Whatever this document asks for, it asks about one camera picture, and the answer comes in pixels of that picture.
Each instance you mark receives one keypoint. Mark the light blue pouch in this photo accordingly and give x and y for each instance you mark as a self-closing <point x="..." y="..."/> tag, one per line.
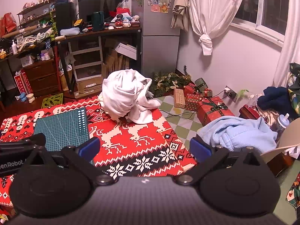
<point x="70" y="31"/>

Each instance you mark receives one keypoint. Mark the blue pet bowl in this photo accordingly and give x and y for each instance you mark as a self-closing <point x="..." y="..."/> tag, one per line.
<point x="23" y="97"/>

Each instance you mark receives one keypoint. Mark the wall socket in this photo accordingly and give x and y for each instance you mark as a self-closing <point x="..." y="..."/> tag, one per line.
<point x="230" y="95"/>

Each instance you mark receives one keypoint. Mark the white printed carton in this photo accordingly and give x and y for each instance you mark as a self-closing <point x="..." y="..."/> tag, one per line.
<point x="27" y="61"/>

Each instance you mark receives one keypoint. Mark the large red gift box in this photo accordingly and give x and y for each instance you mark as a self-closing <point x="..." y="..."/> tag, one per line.
<point x="211" y="114"/>

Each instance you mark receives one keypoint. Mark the wooden drawer cabinet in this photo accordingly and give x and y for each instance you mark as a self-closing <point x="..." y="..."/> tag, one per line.
<point x="42" y="75"/>

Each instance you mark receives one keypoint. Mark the small red gift box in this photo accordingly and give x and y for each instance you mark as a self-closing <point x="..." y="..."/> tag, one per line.
<point x="189" y="89"/>

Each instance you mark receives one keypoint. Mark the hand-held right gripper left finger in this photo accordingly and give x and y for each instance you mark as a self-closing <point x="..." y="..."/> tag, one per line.
<point x="90" y="146"/>

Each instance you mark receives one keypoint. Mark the black shelf desk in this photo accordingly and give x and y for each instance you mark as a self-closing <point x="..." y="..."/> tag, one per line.
<point x="28" y="51"/>

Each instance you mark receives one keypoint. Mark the red sign box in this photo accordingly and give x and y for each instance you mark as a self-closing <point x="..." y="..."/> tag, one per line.
<point x="18" y="85"/>
<point x="28" y="83"/>

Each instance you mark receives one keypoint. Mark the black monitor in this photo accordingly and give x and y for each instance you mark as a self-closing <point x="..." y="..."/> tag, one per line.
<point x="100" y="4"/>

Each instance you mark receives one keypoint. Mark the small green gift box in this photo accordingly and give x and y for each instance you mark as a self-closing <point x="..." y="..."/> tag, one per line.
<point x="207" y="93"/>

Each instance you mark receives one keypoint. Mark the white cardboard box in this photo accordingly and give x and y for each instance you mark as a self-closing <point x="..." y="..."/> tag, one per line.
<point x="125" y="50"/>

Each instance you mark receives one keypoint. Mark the window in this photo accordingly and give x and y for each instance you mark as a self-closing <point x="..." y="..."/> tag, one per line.
<point x="271" y="4"/>

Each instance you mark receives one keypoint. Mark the lime green folding rack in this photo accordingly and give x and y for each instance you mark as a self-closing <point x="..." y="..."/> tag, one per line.
<point x="55" y="28"/>

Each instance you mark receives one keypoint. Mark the white plastic drawer unit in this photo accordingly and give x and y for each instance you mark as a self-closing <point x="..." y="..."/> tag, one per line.
<point x="101" y="58"/>

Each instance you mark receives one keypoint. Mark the red pole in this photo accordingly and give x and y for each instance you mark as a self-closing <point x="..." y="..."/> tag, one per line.
<point x="56" y="63"/>

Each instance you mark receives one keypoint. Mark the flat cardboard box pile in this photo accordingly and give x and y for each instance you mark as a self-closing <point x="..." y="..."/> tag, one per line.
<point x="89" y="86"/>

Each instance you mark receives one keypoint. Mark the lime green perforated board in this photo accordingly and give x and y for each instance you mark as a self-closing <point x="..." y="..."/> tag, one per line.
<point x="52" y="100"/>

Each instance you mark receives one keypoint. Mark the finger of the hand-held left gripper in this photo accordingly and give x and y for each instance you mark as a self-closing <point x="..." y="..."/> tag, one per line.
<point x="28" y="140"/>

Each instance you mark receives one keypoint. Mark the dark green kettle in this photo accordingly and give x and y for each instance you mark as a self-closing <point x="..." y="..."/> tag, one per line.
<point x="98" y="21"/>

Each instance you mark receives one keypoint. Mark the black computer case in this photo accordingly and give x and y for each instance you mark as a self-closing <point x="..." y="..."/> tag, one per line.
<point x="66" y="16"/>

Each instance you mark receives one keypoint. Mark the red dotted gift box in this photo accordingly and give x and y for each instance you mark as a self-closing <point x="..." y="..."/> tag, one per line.
<point x="193" y="103"/>

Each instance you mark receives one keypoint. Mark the navy fluffy cloth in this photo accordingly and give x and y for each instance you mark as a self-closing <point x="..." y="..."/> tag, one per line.
<point x="274" y="100"/>

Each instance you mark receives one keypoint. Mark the white curtain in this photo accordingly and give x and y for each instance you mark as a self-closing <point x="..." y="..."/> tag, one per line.
<point x="288" y="51"/>
<point x="211" y="4"/>

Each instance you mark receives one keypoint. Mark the clear bottle blue lid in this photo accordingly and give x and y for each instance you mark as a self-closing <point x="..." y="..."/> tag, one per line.
<point x="282" y="123"/>

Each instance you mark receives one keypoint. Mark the white pump bottle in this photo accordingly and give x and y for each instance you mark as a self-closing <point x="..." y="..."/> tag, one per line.
<point x="14" y="48"/>

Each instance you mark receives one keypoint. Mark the cluster of small figurines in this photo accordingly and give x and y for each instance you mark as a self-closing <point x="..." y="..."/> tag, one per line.
<point x="121" y="23"/>

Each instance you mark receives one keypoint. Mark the red paper bag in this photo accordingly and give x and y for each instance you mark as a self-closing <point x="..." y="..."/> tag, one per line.
<point x="9" y="23"/>

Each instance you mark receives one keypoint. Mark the christmas wreath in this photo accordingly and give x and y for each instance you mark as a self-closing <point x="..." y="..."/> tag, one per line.
<point x="164" y="82"/>

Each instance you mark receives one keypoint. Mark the upright folded cardboard boxes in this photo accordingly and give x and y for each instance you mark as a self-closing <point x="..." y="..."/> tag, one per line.
<point x="116" y="62"/>

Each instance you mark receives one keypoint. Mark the light blue blanket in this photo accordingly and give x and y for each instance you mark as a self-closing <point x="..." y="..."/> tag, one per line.
<point x="234" y="131"/>

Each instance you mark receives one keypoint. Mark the green cutting mat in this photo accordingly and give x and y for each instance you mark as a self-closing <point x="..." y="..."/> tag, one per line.
<point x="61" y="129"/>

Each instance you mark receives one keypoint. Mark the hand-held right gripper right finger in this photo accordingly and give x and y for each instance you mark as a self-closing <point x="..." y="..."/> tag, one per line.
<point x="198" y="148"/>

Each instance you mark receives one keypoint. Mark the brown cardboard tube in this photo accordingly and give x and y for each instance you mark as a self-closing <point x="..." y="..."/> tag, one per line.
<point x="21" y="31"/>

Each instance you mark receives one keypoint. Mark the beige tied curtain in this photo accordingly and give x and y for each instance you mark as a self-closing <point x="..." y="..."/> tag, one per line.
<point x="179" y="11"/>

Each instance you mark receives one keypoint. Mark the green checkered rug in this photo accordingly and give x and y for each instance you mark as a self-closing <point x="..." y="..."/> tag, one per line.
<point x="178" y="121"/>

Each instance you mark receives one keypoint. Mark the green printed cloth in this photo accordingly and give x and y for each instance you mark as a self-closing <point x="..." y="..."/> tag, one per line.
<point x="295" y="89"/>

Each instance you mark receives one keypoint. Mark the red patterned blanket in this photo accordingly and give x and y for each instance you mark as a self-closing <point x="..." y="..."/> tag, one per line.
<point x="140" y="145"/>

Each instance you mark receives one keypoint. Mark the white pet bowl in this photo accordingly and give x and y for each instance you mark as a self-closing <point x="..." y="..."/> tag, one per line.
<point x="30" y="98"/>

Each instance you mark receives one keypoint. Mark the grey refrigerator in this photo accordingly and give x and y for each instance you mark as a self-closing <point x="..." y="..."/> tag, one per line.
<point x="159" y="51"/>

